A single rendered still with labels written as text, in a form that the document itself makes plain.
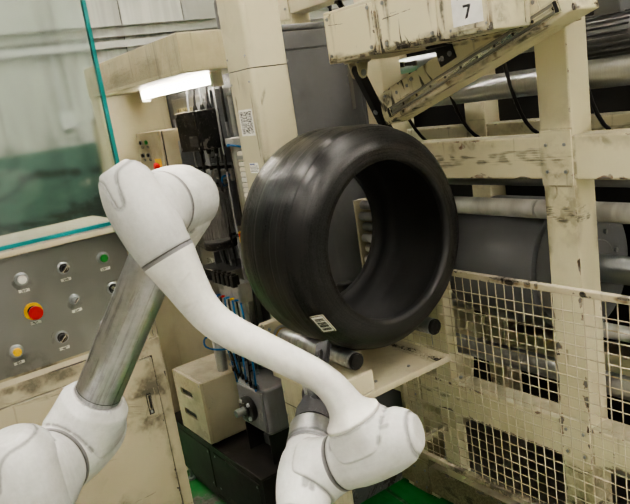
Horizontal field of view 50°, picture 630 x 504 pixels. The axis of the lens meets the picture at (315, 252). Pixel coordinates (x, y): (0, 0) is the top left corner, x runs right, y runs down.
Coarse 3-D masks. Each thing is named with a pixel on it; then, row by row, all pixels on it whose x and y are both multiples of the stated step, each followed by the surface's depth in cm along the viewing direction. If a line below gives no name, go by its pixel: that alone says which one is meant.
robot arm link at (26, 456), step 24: (0, 432) 133; (24, 432) 130; (48, 432) 135; (0, 456) 126; (24, 456) 127; (48, 456) 130; (72, 456) 137; (0, 480) 125; (24, 480) 126; (48, 480) 129; (72, 480) 136
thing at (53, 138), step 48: (0, 0) 181; (48, 0) 188; (0, 48) 182; (48, 48) 189; (0, 96) 183; (48, 96) 190; (96, 96) 198; (0, 144) 184; (48, 144) 191; (96, 144) 199; (0, 192) 185; (48, 192) 192; (96, 192) 200; (0, 240) 186
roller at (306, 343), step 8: (280, 328) 195; (280, 336) 192; (288, 336) 189; (296, 336) 187; (304, 336) 185; (296, 344) 186; (304, 344) 183; (312, 344) 180; (312, 352) 180; (336, 352) 172; (344, 352) 170; (352, 352) 168; (336, 360) 171; (344, 360) 168; (352, 360) 167; (360, 360) 168; (352, 368) 168
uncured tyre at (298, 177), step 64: (320, 128) 179; (384, 128) 168; (256, 192) 168; (320, 192) 154; (384, 192) 201; (448, 192) 178; (256, 256) 165; (320, 256) 155; (384, 256) 203; (448, 256) 180; (384, 320) 168
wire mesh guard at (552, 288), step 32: (448, 288) 203; (512, 288) 183; (544, 288) 173; (576, 288) 167; (448, 352) 210; (608, 352) 164; (480, 384) 202; (512, 384) 191; (448, 416) 217; (512, 416) 195; (480, 448) 209; (544, 448) 188; (480, 480) 212
